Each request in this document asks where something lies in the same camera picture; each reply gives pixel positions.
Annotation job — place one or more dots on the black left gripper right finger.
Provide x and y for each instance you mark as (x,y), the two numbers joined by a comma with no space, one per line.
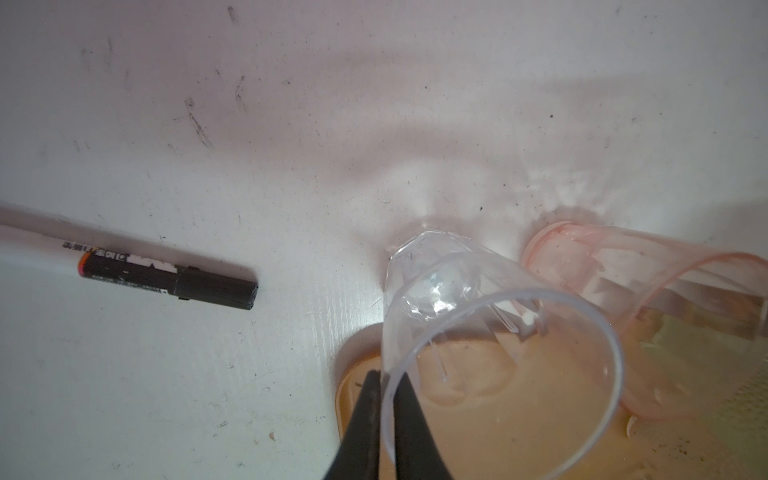
(416,453)

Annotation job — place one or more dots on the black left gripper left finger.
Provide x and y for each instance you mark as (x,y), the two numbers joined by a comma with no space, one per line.
(358,455)

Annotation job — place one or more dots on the clear faceted glass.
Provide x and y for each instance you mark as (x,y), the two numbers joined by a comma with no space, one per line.
(437,281)

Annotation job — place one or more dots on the pink ribbed glass top row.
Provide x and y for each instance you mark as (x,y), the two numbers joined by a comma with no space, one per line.
(622,272)

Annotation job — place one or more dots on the pale green textured glass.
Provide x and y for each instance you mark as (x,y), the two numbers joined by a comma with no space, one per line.
(738,408)

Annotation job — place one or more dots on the orange brown plastic tray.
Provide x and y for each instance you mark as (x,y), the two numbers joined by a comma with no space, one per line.
(503,408)

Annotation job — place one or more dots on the black and white marker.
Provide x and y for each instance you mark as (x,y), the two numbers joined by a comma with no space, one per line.
(46,253)

